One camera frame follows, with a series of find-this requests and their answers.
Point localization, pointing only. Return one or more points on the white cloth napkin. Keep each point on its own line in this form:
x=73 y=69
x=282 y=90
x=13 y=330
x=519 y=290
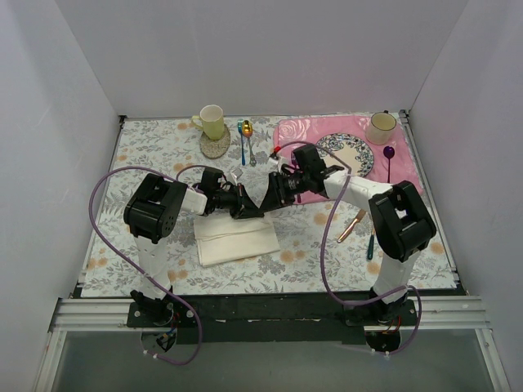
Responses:
x=222 y=239

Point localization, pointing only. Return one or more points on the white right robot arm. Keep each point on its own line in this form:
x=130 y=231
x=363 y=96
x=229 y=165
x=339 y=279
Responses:
x=403 y=226

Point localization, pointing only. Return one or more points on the woven round coaster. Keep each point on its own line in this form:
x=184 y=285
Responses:
x=214 y=149

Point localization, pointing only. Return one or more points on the blue floral plate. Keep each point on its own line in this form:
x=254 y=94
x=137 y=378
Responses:
x=350 y=149

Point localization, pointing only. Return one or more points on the yellow green mug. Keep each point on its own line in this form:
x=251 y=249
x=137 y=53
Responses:
x=210 y=121

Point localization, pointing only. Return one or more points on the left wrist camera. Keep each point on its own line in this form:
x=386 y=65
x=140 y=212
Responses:
x=235 y=175

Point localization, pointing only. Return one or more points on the blue fork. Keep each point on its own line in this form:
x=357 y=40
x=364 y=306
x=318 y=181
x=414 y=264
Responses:
x=240 y=131

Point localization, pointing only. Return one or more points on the rose gold knife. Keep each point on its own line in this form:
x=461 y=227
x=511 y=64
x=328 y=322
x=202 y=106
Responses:
x=355 y=221

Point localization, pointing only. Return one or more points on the rainbow gold spoon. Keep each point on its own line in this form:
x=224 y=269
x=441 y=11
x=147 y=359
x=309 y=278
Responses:
x=247 y=131

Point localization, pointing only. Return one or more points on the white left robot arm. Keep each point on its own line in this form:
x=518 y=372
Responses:
x=151 y=215

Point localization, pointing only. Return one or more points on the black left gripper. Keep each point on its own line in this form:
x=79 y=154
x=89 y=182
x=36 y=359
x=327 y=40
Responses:
x=237 y=200

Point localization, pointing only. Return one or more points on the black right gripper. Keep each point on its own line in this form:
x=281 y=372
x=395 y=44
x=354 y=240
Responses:
x=276 y=191

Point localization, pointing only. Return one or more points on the purple spoon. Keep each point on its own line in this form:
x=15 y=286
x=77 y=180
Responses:
x=389 y=153

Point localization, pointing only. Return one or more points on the cream enamel mug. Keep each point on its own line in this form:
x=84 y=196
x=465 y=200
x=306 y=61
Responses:
x=381 y=128

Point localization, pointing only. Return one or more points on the pink floral placemat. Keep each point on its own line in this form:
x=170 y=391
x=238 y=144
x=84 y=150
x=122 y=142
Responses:
x=314 y=128

